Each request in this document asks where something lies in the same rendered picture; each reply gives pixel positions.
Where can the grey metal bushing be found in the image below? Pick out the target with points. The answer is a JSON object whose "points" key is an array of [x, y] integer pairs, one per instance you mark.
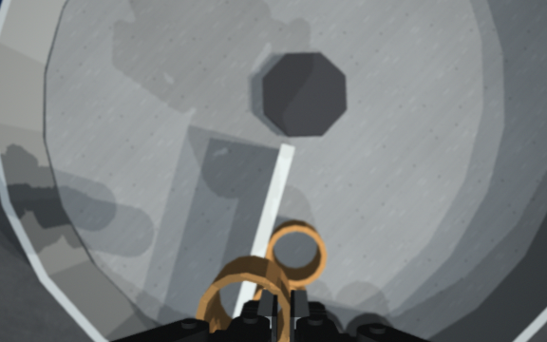
{"points": [[365, 318], [334, 318]]}

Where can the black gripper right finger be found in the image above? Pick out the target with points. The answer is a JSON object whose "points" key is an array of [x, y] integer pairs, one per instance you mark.
{"points": [[314, 325]]}

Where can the bronze bushing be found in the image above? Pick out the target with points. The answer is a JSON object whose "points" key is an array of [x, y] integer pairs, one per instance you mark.
{"points": [[302, 275], [256, 269], [259, 288]]}

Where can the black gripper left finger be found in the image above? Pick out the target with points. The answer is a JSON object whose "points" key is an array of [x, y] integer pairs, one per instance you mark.
{"points": [[260, 322]]}

